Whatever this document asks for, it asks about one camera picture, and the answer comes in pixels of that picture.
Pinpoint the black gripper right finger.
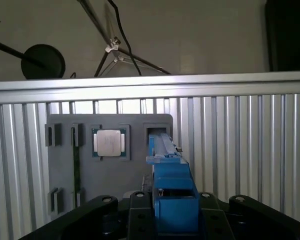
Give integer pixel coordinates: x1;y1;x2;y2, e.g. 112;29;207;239
198;191;300;240

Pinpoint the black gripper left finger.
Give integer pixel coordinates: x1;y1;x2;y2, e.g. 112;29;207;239
18;190;158;240

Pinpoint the hard disk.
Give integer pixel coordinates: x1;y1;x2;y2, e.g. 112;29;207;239
141;133;204;240

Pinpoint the grey parts rack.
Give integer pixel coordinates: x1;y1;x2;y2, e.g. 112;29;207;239
44;113;175;218

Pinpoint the green RAM stick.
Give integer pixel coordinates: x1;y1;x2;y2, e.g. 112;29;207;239
71;126;81;209

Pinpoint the silver CPU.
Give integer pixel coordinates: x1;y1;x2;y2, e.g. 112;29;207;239
91;126;129;160

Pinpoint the silver tripod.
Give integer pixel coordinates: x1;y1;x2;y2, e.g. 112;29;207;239
76;0;172;78

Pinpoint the black round stand base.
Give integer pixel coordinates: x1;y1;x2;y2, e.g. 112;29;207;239
0;37;66;80

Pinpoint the black panel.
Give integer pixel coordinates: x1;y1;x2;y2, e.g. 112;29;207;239
264;0;300;73

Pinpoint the black hanging cable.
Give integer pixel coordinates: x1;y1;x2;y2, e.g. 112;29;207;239
106;0;143;76

